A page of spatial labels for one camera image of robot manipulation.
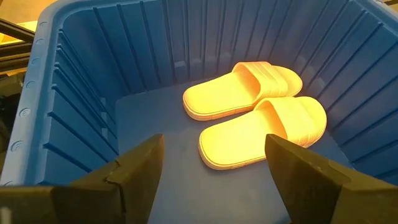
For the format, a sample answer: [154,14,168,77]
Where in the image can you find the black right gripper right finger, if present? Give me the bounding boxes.
[264,133,398,224]

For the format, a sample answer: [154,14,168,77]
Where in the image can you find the blue plastic bin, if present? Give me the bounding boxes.
[0,0,398,224]

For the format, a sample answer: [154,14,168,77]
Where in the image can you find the black aluminium frame rails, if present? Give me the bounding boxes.
[0,17,35,75]

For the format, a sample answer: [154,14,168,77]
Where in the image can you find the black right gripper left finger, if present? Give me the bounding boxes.
[0,133,165,224]

